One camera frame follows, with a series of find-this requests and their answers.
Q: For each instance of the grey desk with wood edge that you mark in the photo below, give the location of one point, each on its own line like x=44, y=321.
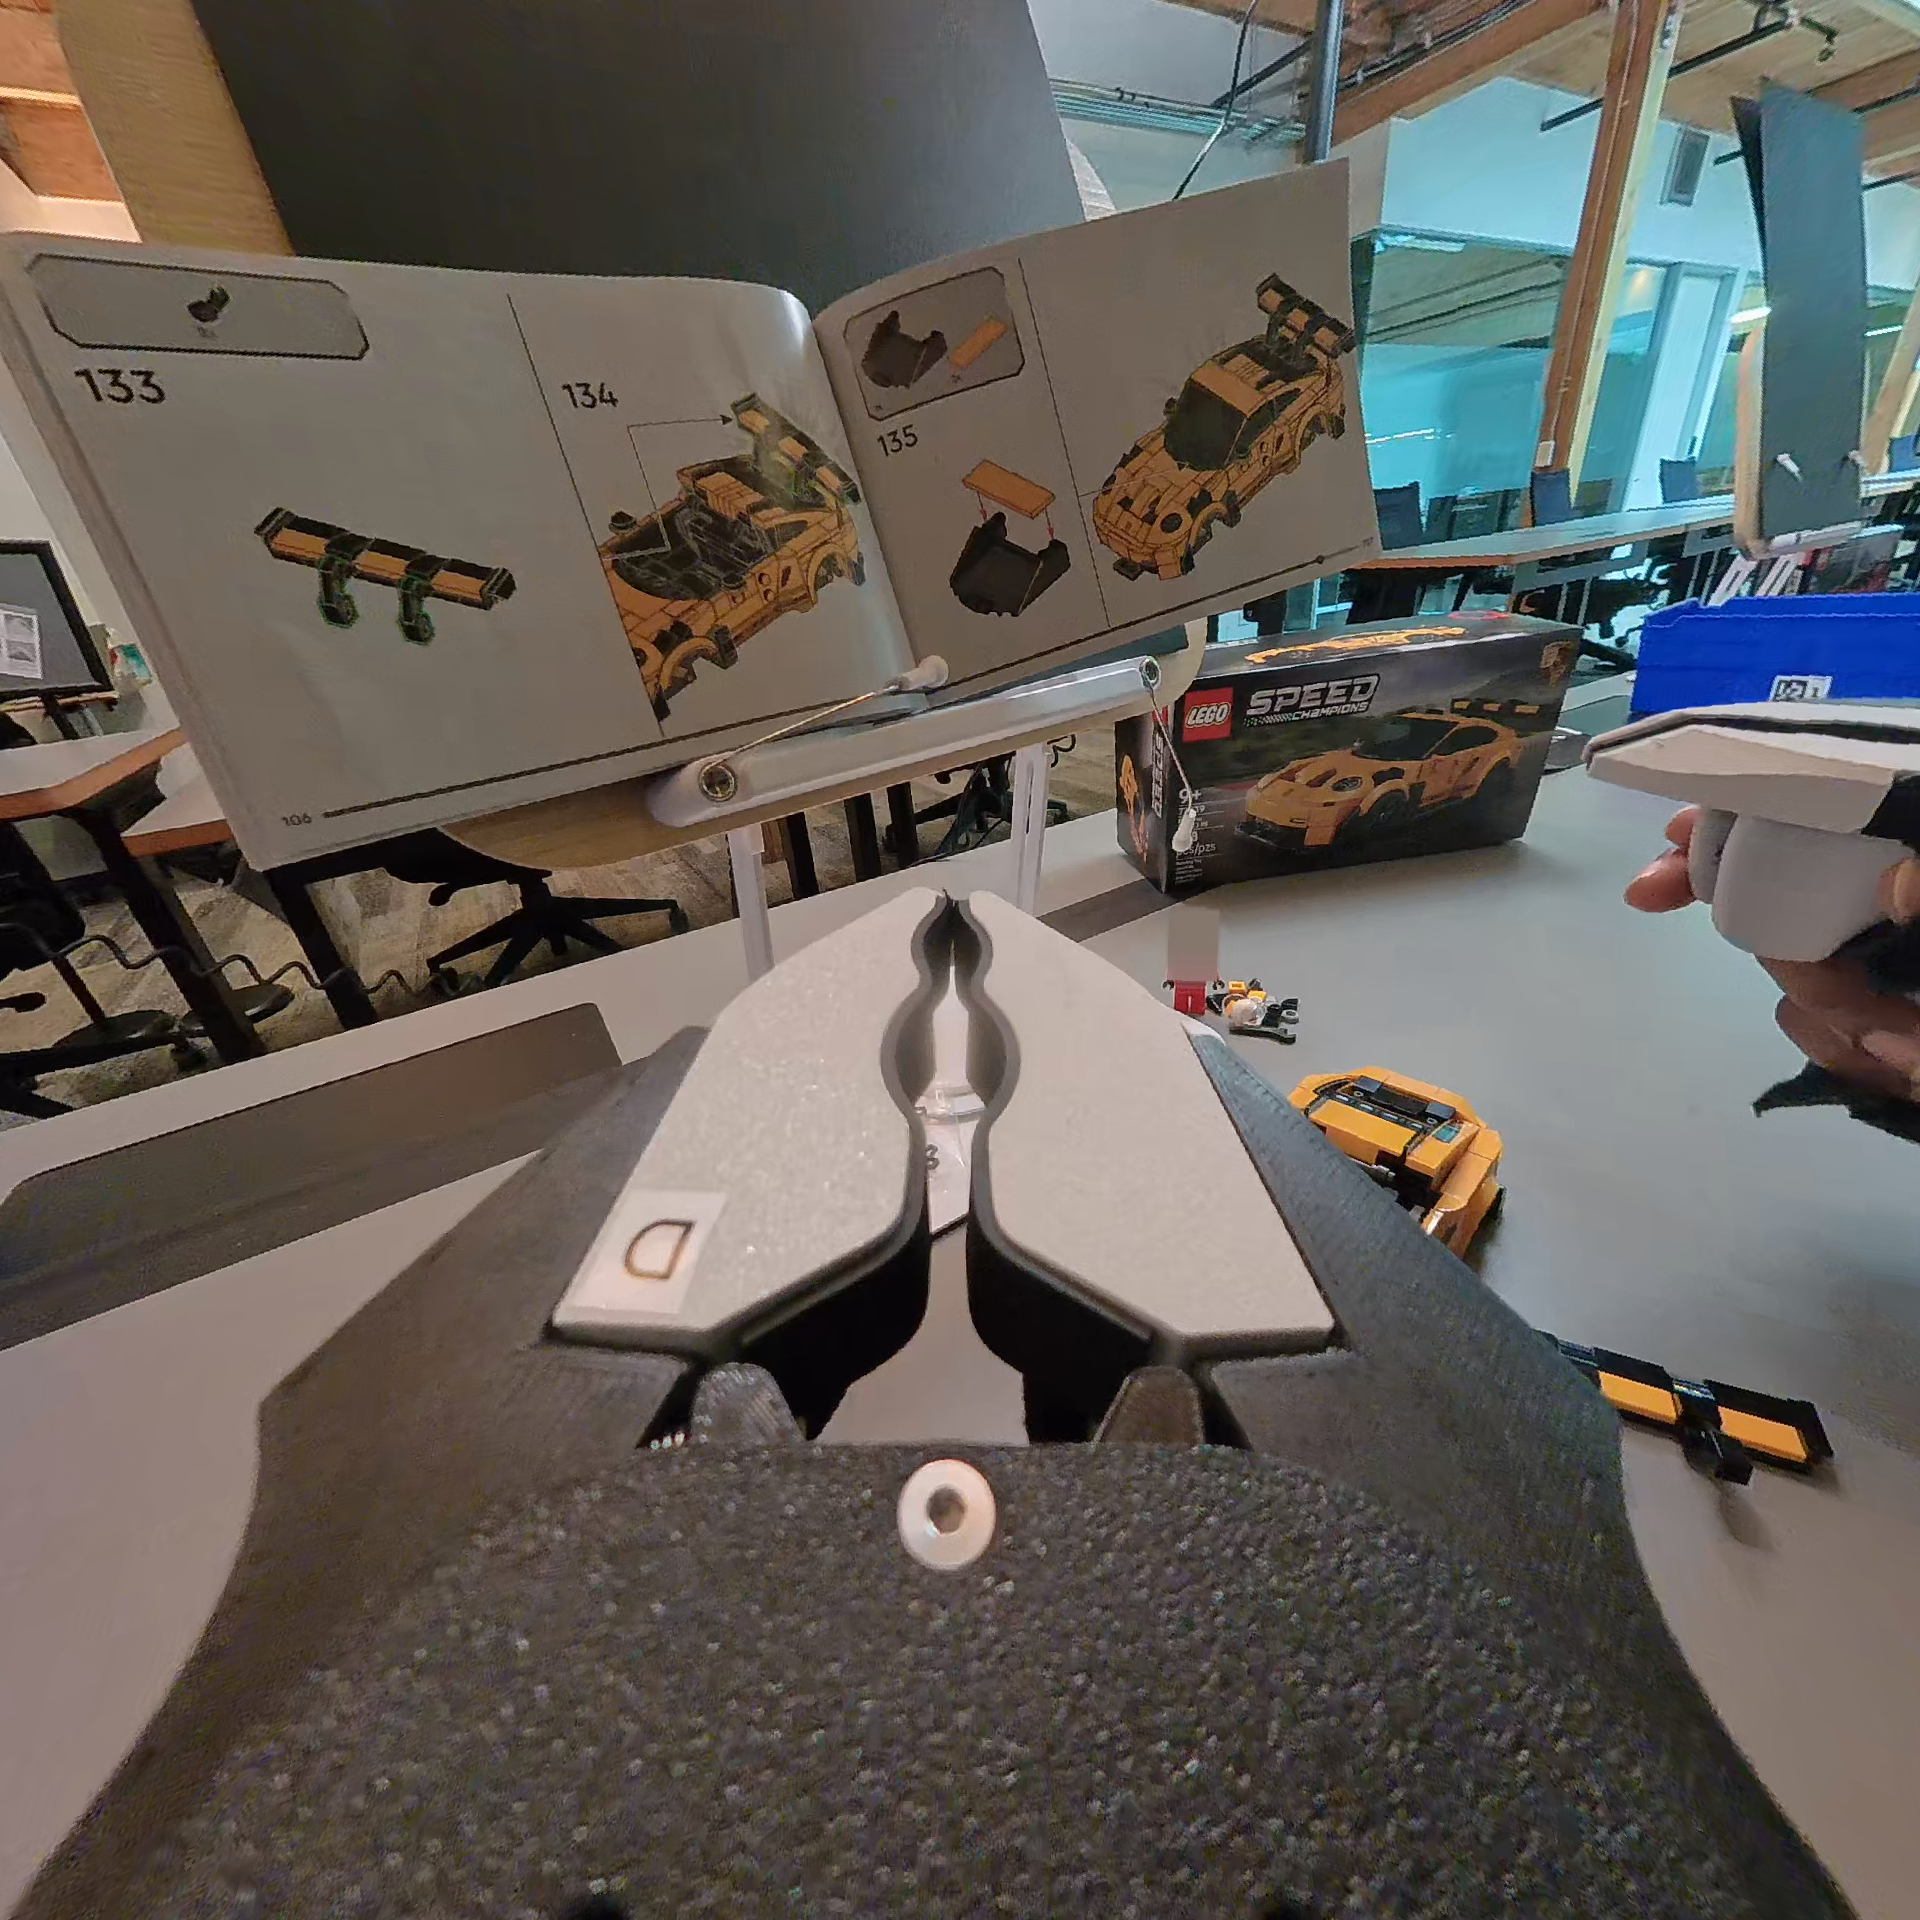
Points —
x=60, y=779

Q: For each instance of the black office chair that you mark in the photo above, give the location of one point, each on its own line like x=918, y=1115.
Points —
x=524, y=915
x=91, y=1036

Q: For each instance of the white book stand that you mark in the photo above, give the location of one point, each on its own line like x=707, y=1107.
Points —
x=901, y=743

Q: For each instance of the red lego minifigure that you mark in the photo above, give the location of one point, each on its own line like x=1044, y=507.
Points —
x=1189, y=1002

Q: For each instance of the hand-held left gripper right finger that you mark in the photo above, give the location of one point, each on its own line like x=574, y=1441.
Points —
x=1142, y=1171

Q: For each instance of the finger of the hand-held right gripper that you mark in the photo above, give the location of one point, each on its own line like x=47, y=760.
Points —
x=1801, y=716
x=1741, y=787

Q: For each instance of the yellow lego car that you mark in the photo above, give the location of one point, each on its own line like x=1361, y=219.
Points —
x=1396, y=1117

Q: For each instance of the lego instruction booklet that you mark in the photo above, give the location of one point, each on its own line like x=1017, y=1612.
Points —
x=451, y=628

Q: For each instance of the person's right hand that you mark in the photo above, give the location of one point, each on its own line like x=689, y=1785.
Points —
x=1862, y=1036

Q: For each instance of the blue labelled storage bin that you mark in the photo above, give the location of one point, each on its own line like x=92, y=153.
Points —
x=1694, y=661

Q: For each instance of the dark hanging acoustic panel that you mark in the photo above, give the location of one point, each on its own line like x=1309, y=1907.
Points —
x=1809, y=300

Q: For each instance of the long grey desk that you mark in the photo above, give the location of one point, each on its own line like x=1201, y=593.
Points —
x=1577, y=533

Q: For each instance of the yellow black lego spoiler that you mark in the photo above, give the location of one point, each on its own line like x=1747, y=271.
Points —
x=1770, y=1434

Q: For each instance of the black computer monitor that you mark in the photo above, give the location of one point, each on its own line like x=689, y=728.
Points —
x=44, y=615

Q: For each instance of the lego set box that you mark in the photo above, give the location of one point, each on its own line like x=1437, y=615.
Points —
x=1349, y=779

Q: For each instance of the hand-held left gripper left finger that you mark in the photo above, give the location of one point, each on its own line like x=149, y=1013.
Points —
x=751, y=1141

